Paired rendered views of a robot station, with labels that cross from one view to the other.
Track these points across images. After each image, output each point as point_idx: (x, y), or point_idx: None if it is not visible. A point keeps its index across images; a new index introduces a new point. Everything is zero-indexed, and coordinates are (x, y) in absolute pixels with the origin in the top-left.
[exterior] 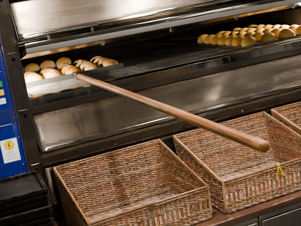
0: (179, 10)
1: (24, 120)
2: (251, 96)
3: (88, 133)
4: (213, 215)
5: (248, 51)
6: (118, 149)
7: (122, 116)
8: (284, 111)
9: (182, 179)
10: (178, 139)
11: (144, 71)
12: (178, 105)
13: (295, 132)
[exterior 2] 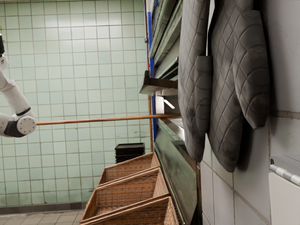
0: None
1: (156, 125)
2: (164, 171)
3: (157, 143)
4: (102, 207)
5: (171, 129)
6: (157, 159)
7: (160, 141)
8: (169, 206)
9: (131, 188)
10: (152, 170)
11: (173, 120)
12: (163, 150)
13: (118, 209)
